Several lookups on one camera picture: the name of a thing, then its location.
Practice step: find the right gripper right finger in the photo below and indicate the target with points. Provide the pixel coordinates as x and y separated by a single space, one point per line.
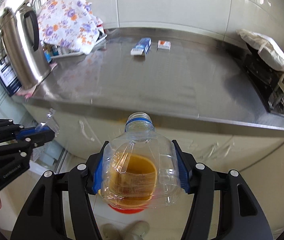
240 214

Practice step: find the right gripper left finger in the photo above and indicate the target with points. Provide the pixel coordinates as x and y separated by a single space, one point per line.
41 217

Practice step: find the clear plastic tray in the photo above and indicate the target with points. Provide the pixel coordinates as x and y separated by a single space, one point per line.
48 122

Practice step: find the clear plastic bottle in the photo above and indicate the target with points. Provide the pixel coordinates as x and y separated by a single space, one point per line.
141 138

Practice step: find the blue toothpaste box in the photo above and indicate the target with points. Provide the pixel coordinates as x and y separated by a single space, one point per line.
142 47

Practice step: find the yellow trash bin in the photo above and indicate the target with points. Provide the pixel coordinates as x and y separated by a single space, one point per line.
129 184

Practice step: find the dark blue box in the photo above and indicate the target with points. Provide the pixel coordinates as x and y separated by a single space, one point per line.
8 77

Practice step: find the white storage tray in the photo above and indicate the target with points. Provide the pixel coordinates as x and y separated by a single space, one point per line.
56 52

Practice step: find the stainless steel kettle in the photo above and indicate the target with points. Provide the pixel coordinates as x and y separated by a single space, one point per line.
19 35

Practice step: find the floral white cloth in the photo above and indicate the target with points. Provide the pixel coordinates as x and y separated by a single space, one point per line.
70 24

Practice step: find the black gas stove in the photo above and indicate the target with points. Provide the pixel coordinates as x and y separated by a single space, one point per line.
265 81

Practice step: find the small orange white box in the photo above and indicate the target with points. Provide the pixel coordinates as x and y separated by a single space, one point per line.
164 45

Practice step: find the white cloth on stove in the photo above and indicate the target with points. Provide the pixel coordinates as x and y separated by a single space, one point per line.
267 48

